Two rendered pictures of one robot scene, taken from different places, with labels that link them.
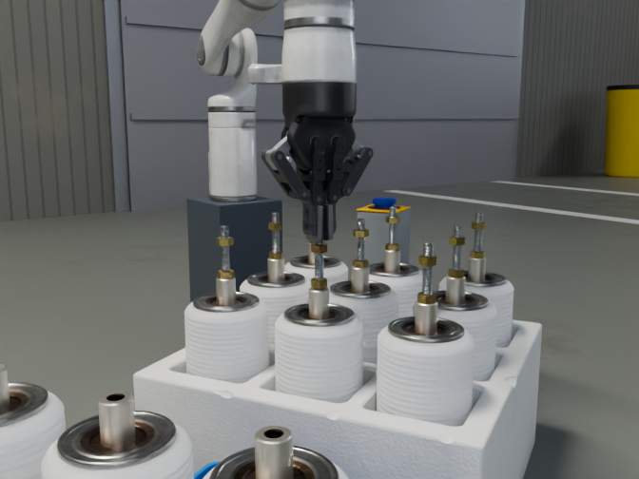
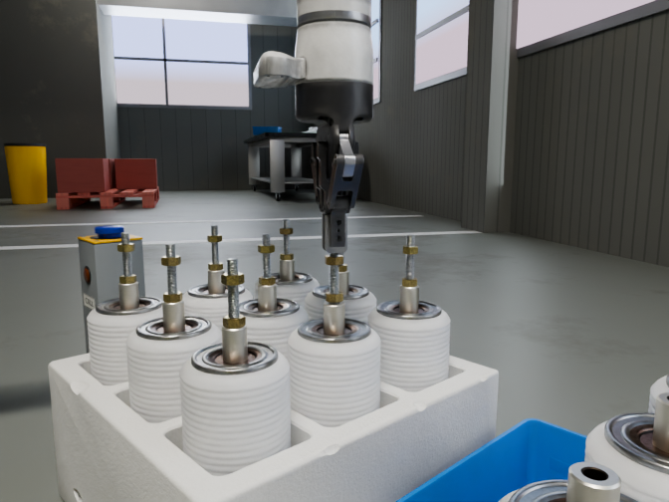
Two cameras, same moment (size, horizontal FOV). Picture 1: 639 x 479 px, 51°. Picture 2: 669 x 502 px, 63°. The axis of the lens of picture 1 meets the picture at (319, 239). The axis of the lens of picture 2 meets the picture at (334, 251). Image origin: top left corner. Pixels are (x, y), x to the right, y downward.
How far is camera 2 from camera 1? 0.69 m
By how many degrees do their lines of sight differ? 66
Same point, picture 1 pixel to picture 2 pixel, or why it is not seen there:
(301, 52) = (361, 50)
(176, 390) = (273, 485)
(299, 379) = (366, 395)
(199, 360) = (261, 438)
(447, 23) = not seen: outside the picture
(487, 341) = not seen: hidden behind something
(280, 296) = (217, 339)
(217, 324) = (281, 379)
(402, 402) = (435, 371)
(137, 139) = not seen: outside the picture
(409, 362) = (439, 334)
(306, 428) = (404, 432)
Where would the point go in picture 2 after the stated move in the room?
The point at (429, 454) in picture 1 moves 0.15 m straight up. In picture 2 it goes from (476, 396) to (482, 266)
